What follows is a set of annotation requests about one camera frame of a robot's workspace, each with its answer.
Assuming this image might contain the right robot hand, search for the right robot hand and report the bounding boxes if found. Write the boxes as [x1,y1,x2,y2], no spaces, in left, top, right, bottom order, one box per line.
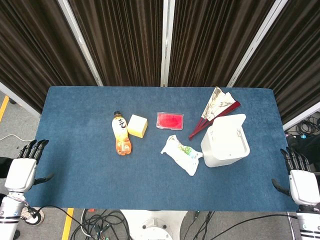
[271,147,320,207]

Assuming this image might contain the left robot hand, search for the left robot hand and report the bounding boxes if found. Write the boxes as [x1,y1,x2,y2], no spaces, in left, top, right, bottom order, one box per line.
[4,139,55,194]

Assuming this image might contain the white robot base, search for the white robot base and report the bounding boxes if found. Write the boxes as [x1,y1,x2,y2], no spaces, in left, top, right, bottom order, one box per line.
[119,209,188,240]

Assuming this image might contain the white trash bin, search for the white trash bin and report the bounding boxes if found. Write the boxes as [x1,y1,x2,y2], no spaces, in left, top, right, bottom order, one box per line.
[200,113,251,168]

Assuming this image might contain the orange drink bottle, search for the orange drink bottle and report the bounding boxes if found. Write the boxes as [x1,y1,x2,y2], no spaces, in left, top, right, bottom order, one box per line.
[111,111,133,157]

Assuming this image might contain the folding paper fan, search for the folding paper fan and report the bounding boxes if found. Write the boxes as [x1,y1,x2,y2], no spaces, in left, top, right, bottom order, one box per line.
[188,86,241,141]

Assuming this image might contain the yellow sponge block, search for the yellow sponge block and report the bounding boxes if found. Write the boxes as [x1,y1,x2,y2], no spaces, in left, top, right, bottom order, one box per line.
[126,114,149,139]

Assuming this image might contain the white tissue pack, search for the white tissue pack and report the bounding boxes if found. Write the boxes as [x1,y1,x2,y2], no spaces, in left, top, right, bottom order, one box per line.
[160,134,204,177]

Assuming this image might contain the blue table cloth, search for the blue table cloth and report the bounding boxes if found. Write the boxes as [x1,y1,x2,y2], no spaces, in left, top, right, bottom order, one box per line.
[25,86,299,212]

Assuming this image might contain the red clear plastic case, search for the red clear plastic case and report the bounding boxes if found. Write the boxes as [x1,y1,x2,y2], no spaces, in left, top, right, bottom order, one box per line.
[156,111,184,131]

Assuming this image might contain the dark brown curtain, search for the dark brown curtain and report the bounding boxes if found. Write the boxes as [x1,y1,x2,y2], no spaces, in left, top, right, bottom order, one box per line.
[0,0,320,125]

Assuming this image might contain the white floor cable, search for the white floor cable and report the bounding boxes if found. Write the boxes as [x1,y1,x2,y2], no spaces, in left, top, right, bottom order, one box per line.
[0,134,28,142]

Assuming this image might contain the black cable bundle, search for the black cable bundle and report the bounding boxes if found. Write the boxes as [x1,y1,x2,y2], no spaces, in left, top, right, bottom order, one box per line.
[284,111,320,141]

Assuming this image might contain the black floor cables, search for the black floor cables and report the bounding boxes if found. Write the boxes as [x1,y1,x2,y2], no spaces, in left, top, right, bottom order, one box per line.
[27,205,133,240]

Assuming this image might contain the white partition frame post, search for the white partition frame post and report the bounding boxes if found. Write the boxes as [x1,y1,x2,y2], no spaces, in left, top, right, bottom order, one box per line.
[56,0,104,87]
[226,0,289,88]
[160,0,176,88]

